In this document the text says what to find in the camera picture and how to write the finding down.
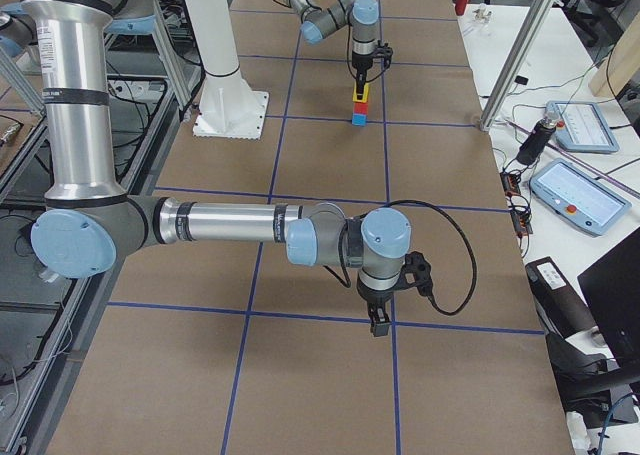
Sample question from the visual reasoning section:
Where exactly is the teach pendant near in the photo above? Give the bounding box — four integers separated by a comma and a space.
529, 159, 631, 236

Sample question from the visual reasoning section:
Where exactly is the black monitor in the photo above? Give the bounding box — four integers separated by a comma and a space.
578, 229, 639, 364

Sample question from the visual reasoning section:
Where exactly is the brown paper table cover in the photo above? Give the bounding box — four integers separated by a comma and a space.
48, 0, 572, 454

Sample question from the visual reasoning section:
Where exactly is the blue cube block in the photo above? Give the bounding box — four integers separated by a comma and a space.
351, 113, 367, 126

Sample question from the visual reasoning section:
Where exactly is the white pedestal base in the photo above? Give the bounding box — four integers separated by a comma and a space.
184, 0, 269, 140

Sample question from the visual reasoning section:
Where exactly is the aluminium frame post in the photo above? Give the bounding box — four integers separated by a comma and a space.
478, 0, 554, 132

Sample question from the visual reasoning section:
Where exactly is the yellow cube block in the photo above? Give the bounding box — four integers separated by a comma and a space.
352, 83, 369, 104

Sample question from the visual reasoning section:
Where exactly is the teach pendant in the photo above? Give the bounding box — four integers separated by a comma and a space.
546, 101, 619, 154
529, 159, 631, 236

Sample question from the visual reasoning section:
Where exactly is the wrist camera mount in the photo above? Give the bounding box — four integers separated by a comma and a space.
396, 251, 433, 298
372, 40, 393, 71

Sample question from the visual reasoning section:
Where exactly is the red cube block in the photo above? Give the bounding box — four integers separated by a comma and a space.
353, 102, 368, 116

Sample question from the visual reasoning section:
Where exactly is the black water bottle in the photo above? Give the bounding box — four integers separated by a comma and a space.
516, 117, 558, 166

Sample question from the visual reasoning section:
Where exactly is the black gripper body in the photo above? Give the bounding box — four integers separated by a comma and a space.
356, 277, 394, 318
351, 52, 374, 78

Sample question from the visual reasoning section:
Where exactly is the teach pendant far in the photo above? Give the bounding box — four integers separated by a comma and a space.
546, 101, 619, 154

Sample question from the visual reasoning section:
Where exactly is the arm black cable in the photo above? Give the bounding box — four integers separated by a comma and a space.
262, 0, 396, 84
324, 200, 477, 318

